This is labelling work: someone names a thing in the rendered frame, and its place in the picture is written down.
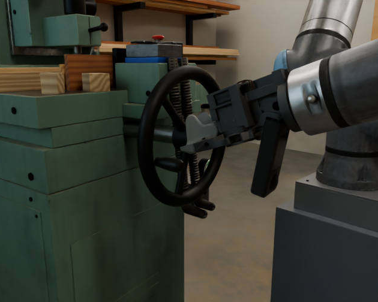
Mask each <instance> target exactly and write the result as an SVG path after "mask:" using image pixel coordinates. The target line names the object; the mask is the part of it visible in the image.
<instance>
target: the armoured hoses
mask: <svg viewBox="0 0 378 302"><path fill-rule="evenodd" d="M166 63H167V65H168V67H167V68H168V72H169V71H171V70H173V69H175V68H177V67H178V64H179V66H180V67H181V66H185V65H188V58H166ZM189 82H190V80H185V81H182V82H181V94H182V95H181V96H180V93H179V91H180V90H179V84H177V85H176V86H175V87H174V88H173V89H172V90H171V91H170V102H171V103H172V105H173V107H174V109H175V110H176V112H177V113H178V114H179V116H180V118H181V119H182V116H181V115H182V113H181V111H182V110H181V105H180V103H181V102H180V100H181V99H180V97H182V105H183V107H182V108H183V111H184V112H183V114H184V115H183V116H184V119H185V120H184V122H185V121H186V118H187V117H188V116H189V115H192V114H193V108H192V100H191V99H192V97H191V94H190V93H191V91H190V90H191V89H190V87H191V86H190V83H189ZM175 152H176V153H175V155H176V156H175V157H176V158H177V159H181V153H182V151H180V150H176V149H175ZM188 161H189V162H188V163H189V165H188V166H189V171H190V181H191V188H192V187H193V186H194V185H195V184H196V183H197V182H198V181H199V180H200V179H199V177H200V176H199V169H198V167H199V166H198V158H197V153H192V154H190V157H189V160H188ZM187 177H188V176H187V172H186V175H185V183H184V190H183V192H185V191H187V190H189V187H188V181H187V180H188V179H187ZM193 203H194V204H195V206H196V207H195V206H192V205H191V204H189V205H186V206H181V209H182V211H183V212H184V213H186V214H188V215H192V216H195V217H198V218H201V219H204V218H207V215H208V212H206V210H209V211H213V210H215V204H214V203H212V202H210V201H207V200H204V199H202V196H201V197H200V198H199V199H197V200H196V201H194V202H193ZM198 207H199V208H198ZM200 208H202V209H200ZM204 209H206V210H204Z"/></svg>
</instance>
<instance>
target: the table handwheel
mask: <svg viewBox="0 0 378 302"><path fill-rule="evenodd" d="M185 80H195V81H197V82H199V83H200V84H201V85H202V86H203V87H204V88H205V89H206V91H207V92H208V94H211V93H214V92H216V91H218V90H220V88H219V86H218V84H217V82H216V81H215V80H214V78H213V77H212V76H211V75H210V74H209V73H208V72H206V71H205V70H203V69H201V68H199V67H196V66H191V65H185V66H181V67H177V68H175V69H173V70H171V71H169V72H168V73H167V74H166V75H165V76H164V77H162V78H161V79H160V81H159V82H158V83H157V84H156V85H155V87H154V88H153V90H152V91H151V93H150V95H149V96H148V99H147V101H146V103H145V106H144V108H143V111H142V115H141V118H140V122H130V121H128V122H125V123H124V125H123V129H122V130H123V133H124V135H125V136H127V137H134V138H137V155H138V161H139V167H140V172H141V174H142V177H143V180H144V182H145V184H146V186H147V188H148V189H149V191H150V193H151V194H152V195H153V196H154V197H155V198H156V199H157V200H159V201H160V202H161V203H163V204H165V205H168V206H172V207H181V206H186V205H189V204H191V203H193V202H194V201H196V200H197V199H199V198H200V197H201V196H202V195H203V194H204V193H205V192H206V191H207V190H208V188H209V187H210V185H211V184H212V182H213V181H214V179H215V177H216V175H217V173H218V171H219V169H220V165H221V163H222V160H223V156H224V151H225V148H226V145H225V146H221V147H217V148H214V149H213V151H212V155H211V158H210V161H209V164H208V166H207V168H206V170H205V172H204V174H203V175H202V177H201V178H200V180H199V181H198V182H197V183H196V184H195V185H194V186H193V187H192V188H191V189H189V190H187V191H185V192H183V190H184V183H185V175H186V172H187V166H188V160H189V157H190V154H189V153H186V152H183V151H182V153H181V160H182V161H183V163H184V165H185V167H184V169H183V170H182V171H181V172H180V173H178V179H177V182H176V188H175V193H174V192H171V191H169V190H168V189H167V188H166V187H165V186H164V185H163V184H162V182H161V180H160V178H159V176H158V174H157V171H156V168H155V164H154V154H153V141H159V142H164V143H171V144H173V145H174V147H175V149H176V150H180V151H181V149H180V147H182V146H186V144H187V132H186V124H185V122H183V120H182V119H181V118H180V116H179V114H178V113H177V112H176V110H175V109H174V107H173V105H172V103H171V102H170V100H169V99H168V97H167V96H168V94H169V92H170V91H171V90H172V89H173V88H174V87H175V86H176V85H177V84H179V83H180V82H182V81H185ZM161 106H163V107H164V109H165V110H166V111H167V113H168V114H169V116H170V117H171V119H172V120H173V123H174V124H175V125H176V126H175V127H173V126H164V125H156V121H157V117H158V114H159V111H160V108H161Z"/></svg>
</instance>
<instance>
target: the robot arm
mask: <svg viewBox="0 0 378 302"><path fill-rule="evenodd" d="M362 2H363V0H310V1H309V3H308V7H307V10H306V12H305V16H304V19H303V21H302V25H301V28H300V30H299V34H298V35H297V36H296V38H295V42H294V44H293V47H292V49H291V50H289V49H284V50H282V51H281V52H279V54H278V55H277V57H276V58H275V62H274V69H273V72H271V73H272V74H270V75H266V76H264V77H261V78H258V79H257V80H253V81H252V80H242V81H239V82H237V84H234V85H232V86H228V87H226V88H224V89H222V90H218V91H216V92H214V93H211V94H209V95H207V96H206V97H207V100H208V103H209V107H210V108H209V112H210V115H209V114H208V113H206V112H204V113H201V114H200V115H199V117H198V118H197V117H196V116H195V115H193V114H192V115H189V116H188V117H187V118H186V121H185V124H186V132H187V144H186V146H182V147H180V149H181V151H183V152H186V153H189V154H192V153H197V152H202V151H206V150H209V149H214V148H217V147H221V146H225V145H226V147H231V146H235V145H238V144H242V143H246V142H249V141H253V140H258V141H259V140H261V142H260V147H259V152H258V156H257V161H256V167H255V171H254V176H253V181H252V185H251V193H252V194H254V195H257V196H259V197H262V198H264V197H266V196H267V195H269V194H270V193H271V192H272V191H274V190H275V189H276V187H277V185H278V178H279V175H280V170H281V165H282V161H283V156H284V152H285V149H286V144H287V139H288V136H289V131H290V130H291V131H293V132H299V131H304V132H305V133H306V134H307V135H317V134H321V133H324V132H326V145H325V153H324V155H323V157H322V159H321V161H320V163H319V165H318V167H317V170H316V179H317V180H318V181H320V182H321V183H324V184H326V185H329V186H332V187H335V188H340V189H347V190H353V191H376V190H378V39H375V40H373V41H369V42H367V43H364V44H361V45H359V46H356V47H354V48H351V42H352V38H353V34H354V31H355V28H356V24H357V21H358V17H359V13H360V10H361V7H362ZM246 81H248V82H246ZM219 133H223V134H222V135H219Z"/></svg>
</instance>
